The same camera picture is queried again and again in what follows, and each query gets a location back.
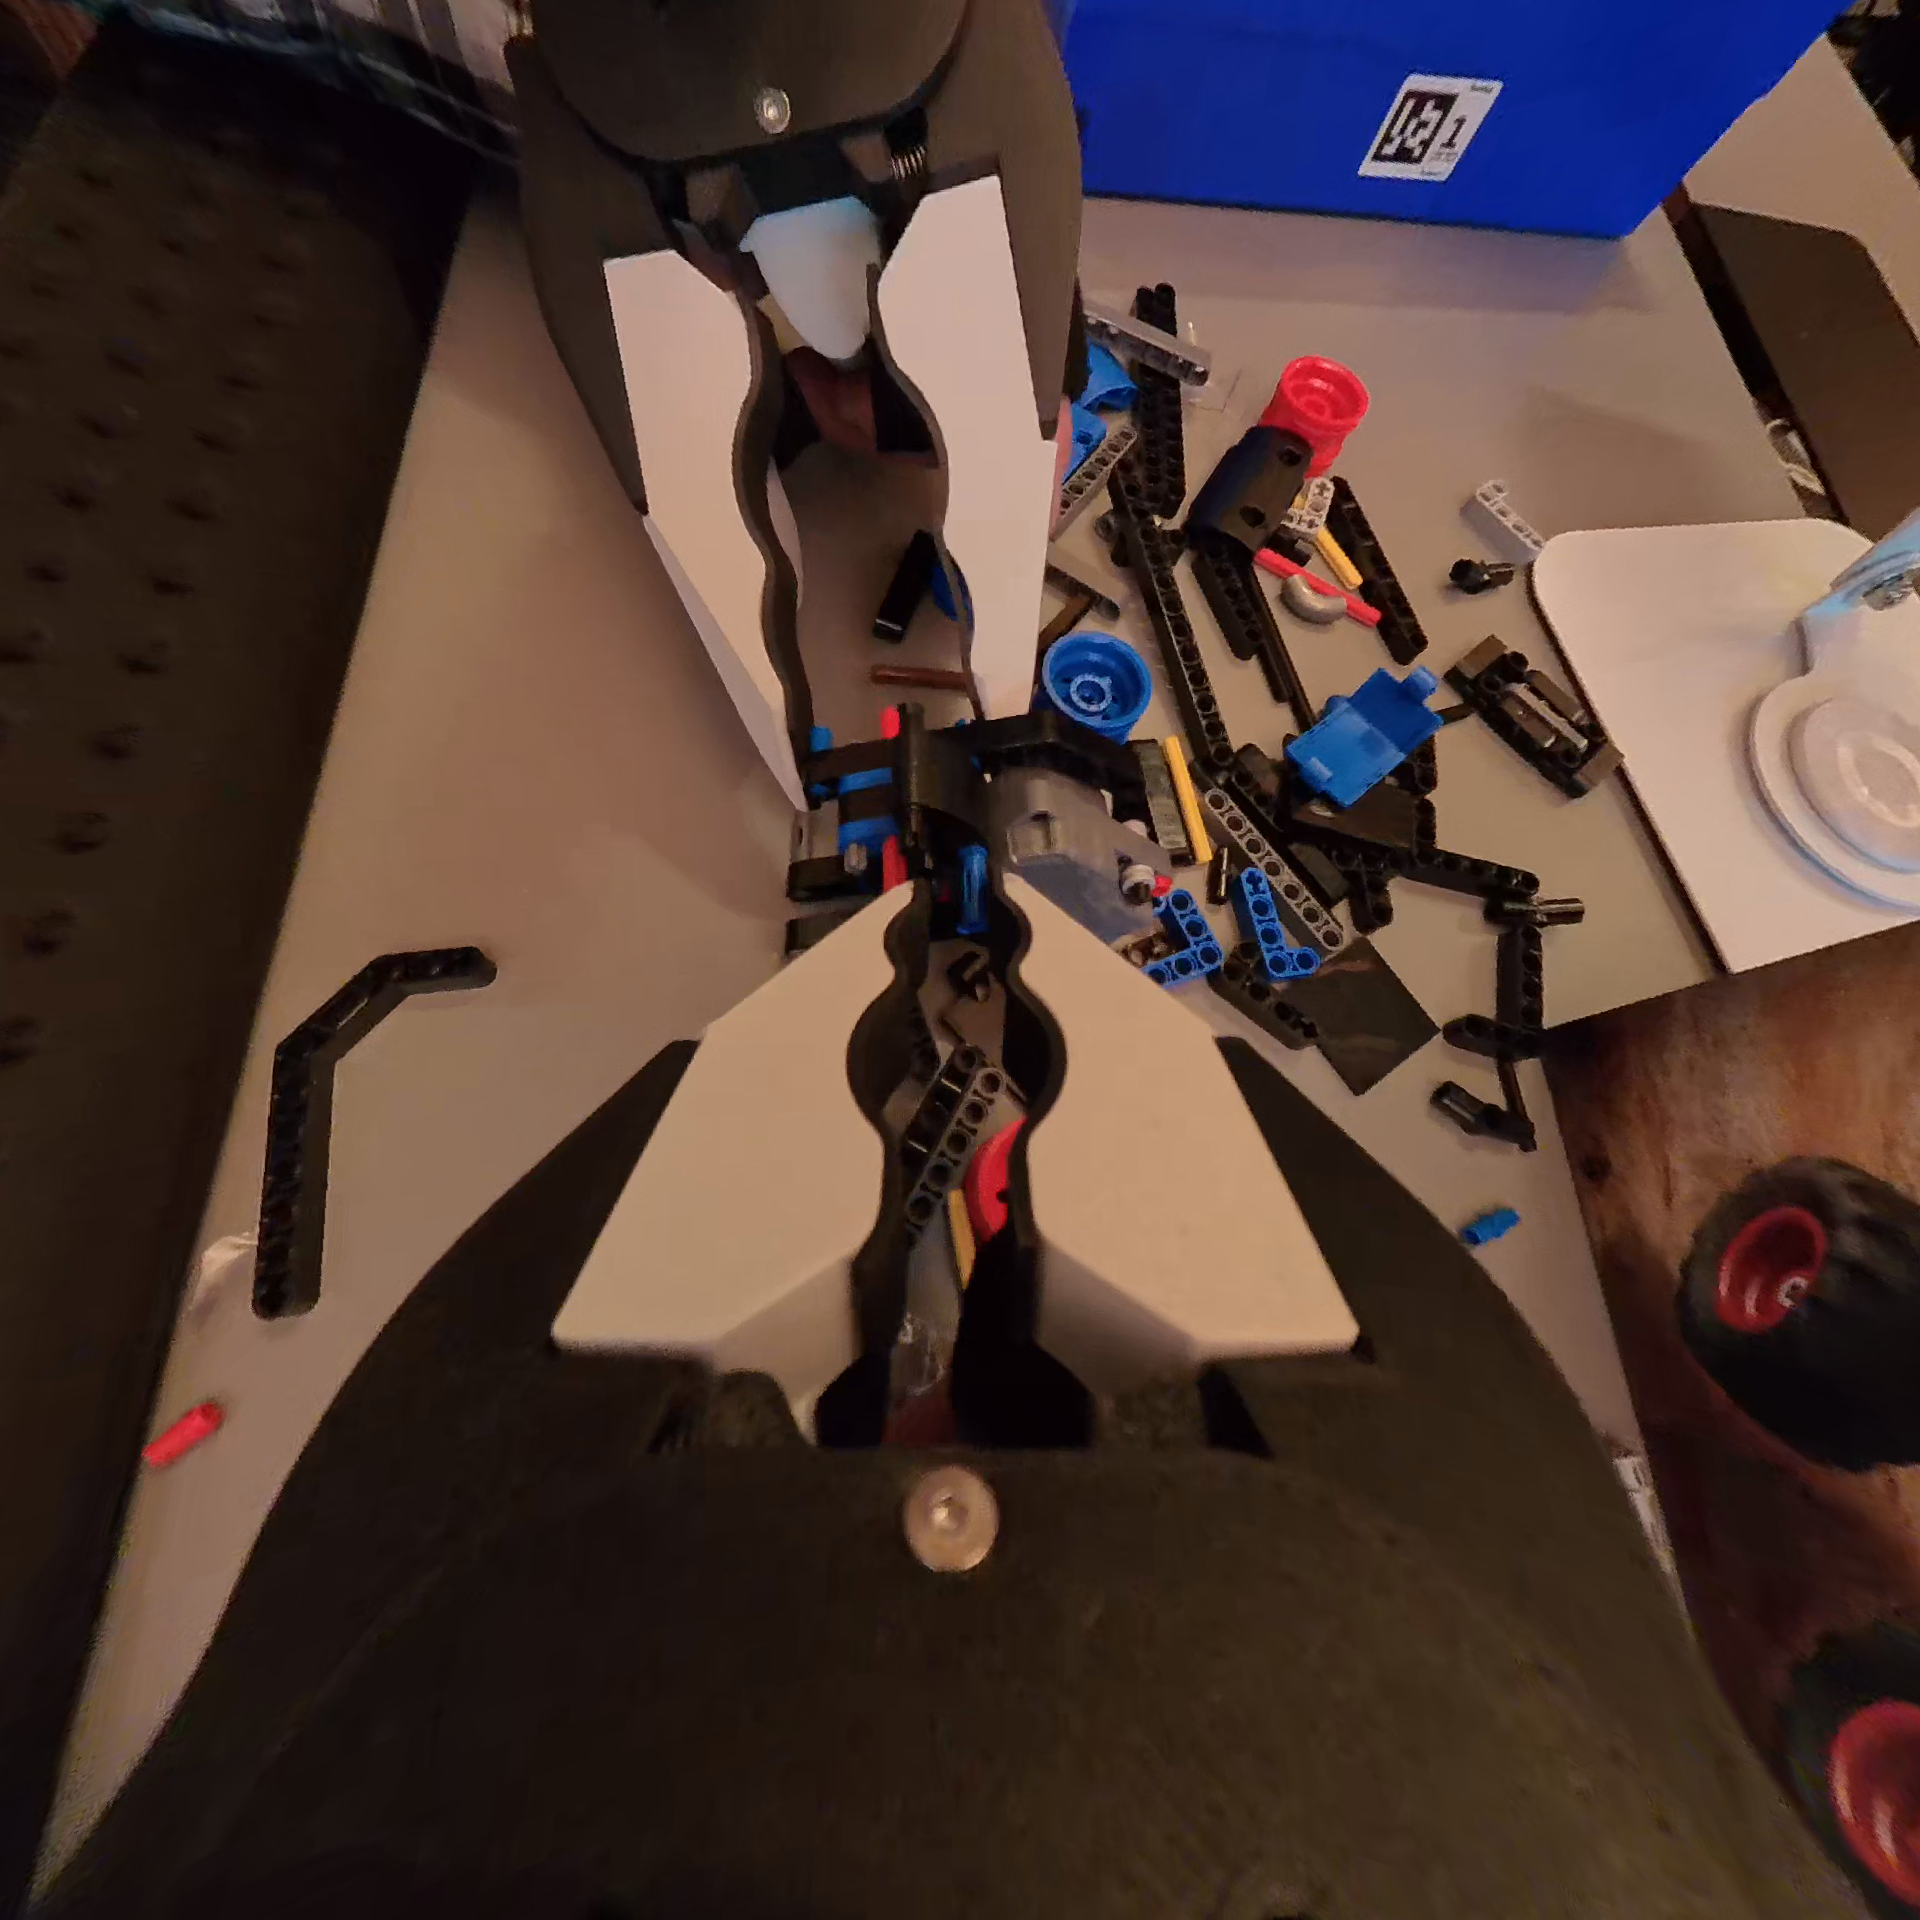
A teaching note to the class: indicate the blue curved panel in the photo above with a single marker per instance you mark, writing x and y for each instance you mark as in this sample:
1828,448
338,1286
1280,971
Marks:
1107,375

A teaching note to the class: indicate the red wheel rim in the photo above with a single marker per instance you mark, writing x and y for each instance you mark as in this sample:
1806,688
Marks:
991,1185
1318,403

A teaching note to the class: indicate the person's left hand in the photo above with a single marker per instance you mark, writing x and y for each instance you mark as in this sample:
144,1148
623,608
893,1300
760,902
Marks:
834,403

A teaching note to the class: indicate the dark grey holed beam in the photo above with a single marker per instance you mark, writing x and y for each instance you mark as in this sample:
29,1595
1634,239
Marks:
1277,870

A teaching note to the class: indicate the black straight beam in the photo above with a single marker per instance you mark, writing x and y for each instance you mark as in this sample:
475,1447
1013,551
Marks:
932,1132
972,1118

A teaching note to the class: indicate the black elbow connector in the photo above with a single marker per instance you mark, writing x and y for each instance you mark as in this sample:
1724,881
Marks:
1470,1110

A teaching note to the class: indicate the black square flat panel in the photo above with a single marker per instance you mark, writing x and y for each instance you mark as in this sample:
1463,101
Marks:
1366,1013

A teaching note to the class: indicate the blue storage bin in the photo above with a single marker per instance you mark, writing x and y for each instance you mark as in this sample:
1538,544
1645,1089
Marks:
1277,91

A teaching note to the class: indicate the white rounded board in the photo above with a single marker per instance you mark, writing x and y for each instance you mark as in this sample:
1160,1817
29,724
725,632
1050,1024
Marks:
1651,750

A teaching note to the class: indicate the light grey small connector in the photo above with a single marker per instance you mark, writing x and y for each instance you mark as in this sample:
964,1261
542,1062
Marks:
1308,511

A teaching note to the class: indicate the black bent liftarm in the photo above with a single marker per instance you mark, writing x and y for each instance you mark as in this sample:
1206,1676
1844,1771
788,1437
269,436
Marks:
1523,975

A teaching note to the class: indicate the black curved panel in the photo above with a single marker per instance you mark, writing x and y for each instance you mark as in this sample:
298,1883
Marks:
1254,487

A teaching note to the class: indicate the blue angle beam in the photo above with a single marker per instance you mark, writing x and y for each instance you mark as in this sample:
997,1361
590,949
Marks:
1184,939
1267,932

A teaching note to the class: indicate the grey long beam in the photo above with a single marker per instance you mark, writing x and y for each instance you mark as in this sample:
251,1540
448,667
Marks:
1162,342

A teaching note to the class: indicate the long black holed beam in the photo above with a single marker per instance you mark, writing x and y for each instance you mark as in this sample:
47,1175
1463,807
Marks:
1172,599

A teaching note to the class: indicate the black stubby pin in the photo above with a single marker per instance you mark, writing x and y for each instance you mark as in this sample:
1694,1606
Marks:
1483,573

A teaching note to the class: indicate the blue small pin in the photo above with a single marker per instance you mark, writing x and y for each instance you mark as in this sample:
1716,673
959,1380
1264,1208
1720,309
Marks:
1492,1225

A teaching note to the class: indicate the black connector piece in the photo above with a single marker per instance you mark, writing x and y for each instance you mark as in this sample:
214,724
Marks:
915,780

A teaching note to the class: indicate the red axle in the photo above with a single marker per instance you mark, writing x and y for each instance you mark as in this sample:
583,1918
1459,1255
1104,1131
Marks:
1349,604

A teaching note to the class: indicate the yellow short axle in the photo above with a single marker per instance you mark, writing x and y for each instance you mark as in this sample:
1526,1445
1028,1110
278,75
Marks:
1335,559

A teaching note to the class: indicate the light grey short beam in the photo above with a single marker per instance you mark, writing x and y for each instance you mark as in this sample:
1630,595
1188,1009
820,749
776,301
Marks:
1504,518

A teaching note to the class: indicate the black rectangular frame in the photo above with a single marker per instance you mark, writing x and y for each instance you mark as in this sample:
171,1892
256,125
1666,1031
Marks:
1531,715

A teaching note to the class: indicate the heap of black beams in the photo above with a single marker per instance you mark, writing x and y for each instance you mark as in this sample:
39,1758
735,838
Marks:
1349,840

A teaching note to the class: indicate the black grey motor assembly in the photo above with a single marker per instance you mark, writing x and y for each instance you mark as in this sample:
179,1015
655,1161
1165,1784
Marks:
1050,825

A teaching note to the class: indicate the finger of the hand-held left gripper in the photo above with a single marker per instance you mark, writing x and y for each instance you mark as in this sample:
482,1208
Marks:
991,405
683,436

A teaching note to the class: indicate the dark desk pad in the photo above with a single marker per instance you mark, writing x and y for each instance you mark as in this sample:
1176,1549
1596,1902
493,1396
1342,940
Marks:
1830,345

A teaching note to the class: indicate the red small pin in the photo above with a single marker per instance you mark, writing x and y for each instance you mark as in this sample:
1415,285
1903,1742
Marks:
184,1435

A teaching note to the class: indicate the grey desk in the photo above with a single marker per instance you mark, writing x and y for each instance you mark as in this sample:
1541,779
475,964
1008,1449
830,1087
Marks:
571,902

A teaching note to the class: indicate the black bent long beam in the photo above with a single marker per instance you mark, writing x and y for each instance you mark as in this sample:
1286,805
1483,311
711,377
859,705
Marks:
294,1141

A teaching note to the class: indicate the clear plastic scrap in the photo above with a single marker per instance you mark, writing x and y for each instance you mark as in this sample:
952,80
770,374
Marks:
222,1276

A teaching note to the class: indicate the black thin axle piece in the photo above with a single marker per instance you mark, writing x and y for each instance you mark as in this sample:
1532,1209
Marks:
1080,588

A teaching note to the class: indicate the yellow long axle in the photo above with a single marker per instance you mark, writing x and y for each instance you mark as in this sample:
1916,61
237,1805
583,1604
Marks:
962,1238

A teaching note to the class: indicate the blue flat holed panel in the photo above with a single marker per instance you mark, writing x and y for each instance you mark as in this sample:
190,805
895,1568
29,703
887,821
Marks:
1090,446

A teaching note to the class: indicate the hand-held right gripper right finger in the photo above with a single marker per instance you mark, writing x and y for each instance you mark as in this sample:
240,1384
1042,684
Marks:
1214,1201

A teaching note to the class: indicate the black flat tile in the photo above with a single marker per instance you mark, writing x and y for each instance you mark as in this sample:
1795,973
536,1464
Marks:
906,587

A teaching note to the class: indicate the blue wheel rim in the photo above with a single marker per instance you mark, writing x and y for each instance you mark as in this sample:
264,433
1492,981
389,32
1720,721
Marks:
949,588
1096,681

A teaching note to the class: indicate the blue hinged fender panel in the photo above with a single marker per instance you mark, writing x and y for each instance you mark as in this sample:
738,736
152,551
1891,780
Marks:
1359,743

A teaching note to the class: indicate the toy truck box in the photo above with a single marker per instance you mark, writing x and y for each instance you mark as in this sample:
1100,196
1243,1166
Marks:
1724,1501

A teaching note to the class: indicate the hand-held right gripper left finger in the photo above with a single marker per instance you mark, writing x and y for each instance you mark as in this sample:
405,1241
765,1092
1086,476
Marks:
722,1201

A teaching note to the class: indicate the grey table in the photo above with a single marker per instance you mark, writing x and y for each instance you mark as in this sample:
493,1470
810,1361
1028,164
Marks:
1800,135

